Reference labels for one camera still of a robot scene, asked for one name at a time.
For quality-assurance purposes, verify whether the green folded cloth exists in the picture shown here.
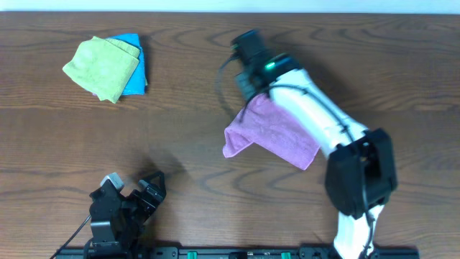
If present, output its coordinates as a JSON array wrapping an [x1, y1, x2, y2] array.
[[63, 36, 141, 104]]

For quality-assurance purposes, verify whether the blue folded cloth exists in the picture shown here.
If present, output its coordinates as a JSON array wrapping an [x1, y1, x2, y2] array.
[[111, 33, 147, 96]]

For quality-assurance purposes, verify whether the right black cable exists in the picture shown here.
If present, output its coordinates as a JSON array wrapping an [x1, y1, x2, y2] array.
[[214, 53, 377, 259]]

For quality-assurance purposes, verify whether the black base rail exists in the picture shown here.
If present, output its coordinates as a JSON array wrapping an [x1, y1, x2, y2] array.
[[55, 246, 420, 259]]

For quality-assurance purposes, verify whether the purple cloth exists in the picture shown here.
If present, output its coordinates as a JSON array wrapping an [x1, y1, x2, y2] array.
[[223, 94, 319, 170]]

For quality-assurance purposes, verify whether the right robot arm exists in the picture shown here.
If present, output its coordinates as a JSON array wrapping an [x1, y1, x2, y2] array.
[[232, 54, 397, 258]]

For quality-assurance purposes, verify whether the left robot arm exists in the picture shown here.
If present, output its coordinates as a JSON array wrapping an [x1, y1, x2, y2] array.
[[83, 171, 167, 258]]

